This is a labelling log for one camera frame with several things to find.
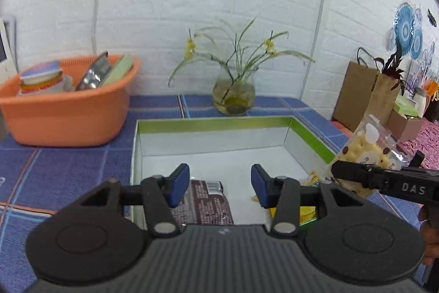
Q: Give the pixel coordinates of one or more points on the person's right hand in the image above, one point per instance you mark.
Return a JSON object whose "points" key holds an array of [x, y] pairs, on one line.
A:
{"points": [[430, 245]]}

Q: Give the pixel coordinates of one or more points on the clear bag of yellow cookies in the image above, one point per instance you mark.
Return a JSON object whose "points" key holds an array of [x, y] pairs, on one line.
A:
{"points": [[367, 145]]}

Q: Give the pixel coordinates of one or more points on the white appliance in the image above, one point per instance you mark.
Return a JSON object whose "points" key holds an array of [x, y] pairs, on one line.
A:
{"points": [[6, 46]]}

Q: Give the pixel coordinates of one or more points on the yellow snack packet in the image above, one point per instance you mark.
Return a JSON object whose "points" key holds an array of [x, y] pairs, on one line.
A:
{"points": [[307, 213]]}

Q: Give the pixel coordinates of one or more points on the brown paper bag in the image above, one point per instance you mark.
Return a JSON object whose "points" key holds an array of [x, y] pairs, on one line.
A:
{"points": [[355, 97], [384, 107]]}

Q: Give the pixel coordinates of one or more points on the dark purple plant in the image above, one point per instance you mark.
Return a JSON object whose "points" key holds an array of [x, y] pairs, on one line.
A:
{"points": [[394, 68]]}

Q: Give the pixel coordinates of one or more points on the large blue paper fan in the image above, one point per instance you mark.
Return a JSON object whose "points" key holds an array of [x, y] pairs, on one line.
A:
{"points": [[404, 28]]}

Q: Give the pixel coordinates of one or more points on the light green packet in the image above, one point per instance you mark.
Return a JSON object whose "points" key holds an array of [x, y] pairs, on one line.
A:
{"points": [[406, 107]]}

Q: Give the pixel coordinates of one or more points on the round tin with colourful lid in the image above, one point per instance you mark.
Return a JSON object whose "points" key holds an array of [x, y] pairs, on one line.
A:
{"points": [[39, 75]]}

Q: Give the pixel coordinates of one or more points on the dark brown snack packet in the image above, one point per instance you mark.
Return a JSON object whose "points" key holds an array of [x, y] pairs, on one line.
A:
{"points": [[205, 207]]}

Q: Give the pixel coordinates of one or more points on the white cup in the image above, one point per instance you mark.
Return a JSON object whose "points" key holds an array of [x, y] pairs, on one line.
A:
{"points": [[420, 100]]}

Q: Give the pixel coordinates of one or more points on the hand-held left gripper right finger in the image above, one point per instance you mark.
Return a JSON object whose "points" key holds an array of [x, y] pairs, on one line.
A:
{"points": [[258, 183]]}

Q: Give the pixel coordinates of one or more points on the pink patterned cloth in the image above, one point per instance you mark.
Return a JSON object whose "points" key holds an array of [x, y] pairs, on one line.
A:
{"points": [[427, 138]]}

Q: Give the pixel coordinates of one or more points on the small blue paper fan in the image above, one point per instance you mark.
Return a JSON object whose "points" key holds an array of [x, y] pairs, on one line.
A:
{"points": [[416, 42]]}

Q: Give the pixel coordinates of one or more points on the orange plastic basin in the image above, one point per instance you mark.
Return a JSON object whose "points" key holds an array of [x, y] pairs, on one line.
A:
{"points": [[68, 118]]}

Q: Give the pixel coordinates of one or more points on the green and white cardboard box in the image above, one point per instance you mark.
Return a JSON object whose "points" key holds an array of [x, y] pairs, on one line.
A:
{"points": [[212, 159]]}

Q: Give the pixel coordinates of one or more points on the small cardboard box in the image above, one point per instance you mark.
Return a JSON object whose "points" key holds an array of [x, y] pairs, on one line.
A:
{"points": [[404, 128]]}

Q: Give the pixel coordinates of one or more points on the black wall decal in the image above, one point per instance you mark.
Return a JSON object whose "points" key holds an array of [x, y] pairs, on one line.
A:
{"points": [[431, 17]]}

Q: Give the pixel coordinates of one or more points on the blue plaid tablecloth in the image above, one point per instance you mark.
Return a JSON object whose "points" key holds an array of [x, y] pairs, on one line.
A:
{"points": [[68, 169]]}

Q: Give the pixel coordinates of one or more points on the metal bowl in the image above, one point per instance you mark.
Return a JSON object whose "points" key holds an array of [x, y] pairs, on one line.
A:
{"points": [[94, 73]]}

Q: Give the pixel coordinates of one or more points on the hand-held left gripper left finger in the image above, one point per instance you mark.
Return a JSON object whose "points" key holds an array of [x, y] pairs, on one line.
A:
{"points": [[181, 185]]}

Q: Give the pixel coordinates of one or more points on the light green board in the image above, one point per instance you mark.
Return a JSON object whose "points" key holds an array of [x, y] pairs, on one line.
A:
{"points": [[118, 71]]}

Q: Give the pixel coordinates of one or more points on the green plant with yellow flowers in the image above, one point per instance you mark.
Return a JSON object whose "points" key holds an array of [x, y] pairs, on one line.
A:
{"points": [[236, 56]]}

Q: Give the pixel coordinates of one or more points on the orange paper item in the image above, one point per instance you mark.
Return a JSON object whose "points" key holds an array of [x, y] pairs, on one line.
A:
{"points": [[432, 90]]}

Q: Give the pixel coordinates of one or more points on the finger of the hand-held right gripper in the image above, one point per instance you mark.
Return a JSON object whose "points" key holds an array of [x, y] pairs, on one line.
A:
{"points": [[353, 171]]}

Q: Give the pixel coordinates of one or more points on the glass vase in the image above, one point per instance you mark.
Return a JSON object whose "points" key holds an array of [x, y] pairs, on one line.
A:
{"points": [[233, 94]]}

